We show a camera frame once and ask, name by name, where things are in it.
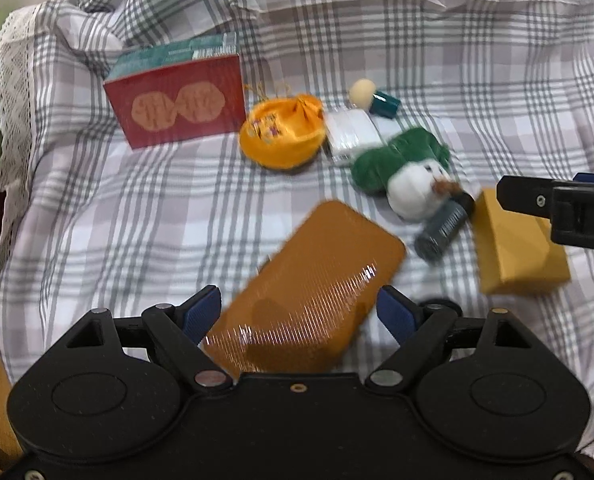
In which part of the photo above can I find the grey plaid cloth cover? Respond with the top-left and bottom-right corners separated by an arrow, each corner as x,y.
0,0 -> 594,456

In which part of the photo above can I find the white small box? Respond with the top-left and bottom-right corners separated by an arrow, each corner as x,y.
324,108 -> 383,167

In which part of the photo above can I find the white lace trim cloth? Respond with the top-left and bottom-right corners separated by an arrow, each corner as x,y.
0,3 -> 53,201

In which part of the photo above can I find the black mushroom-shaped stand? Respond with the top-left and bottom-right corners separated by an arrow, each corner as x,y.
419,297 -> 463,318

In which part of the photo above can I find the brown leather case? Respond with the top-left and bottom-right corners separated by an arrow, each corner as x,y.
203,200 -> 407,377

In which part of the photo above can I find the wooden-head teal peg doll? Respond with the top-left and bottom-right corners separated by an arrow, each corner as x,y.
348,79 -> 401,119

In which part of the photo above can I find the orange drawstring pouch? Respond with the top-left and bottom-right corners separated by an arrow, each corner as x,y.
239,94 -> 326,171

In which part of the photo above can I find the green white snowman plush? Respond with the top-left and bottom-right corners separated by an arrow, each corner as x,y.
351,127 -> 463,222

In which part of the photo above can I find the dark grey hair roller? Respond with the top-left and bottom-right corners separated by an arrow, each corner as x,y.
414,192 -> 475,263

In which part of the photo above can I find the yellow square box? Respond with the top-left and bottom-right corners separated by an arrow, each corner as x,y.
472,188 -> 570,296

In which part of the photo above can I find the red book with emblem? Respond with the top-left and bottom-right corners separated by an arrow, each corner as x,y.
103,32 -> 246,150

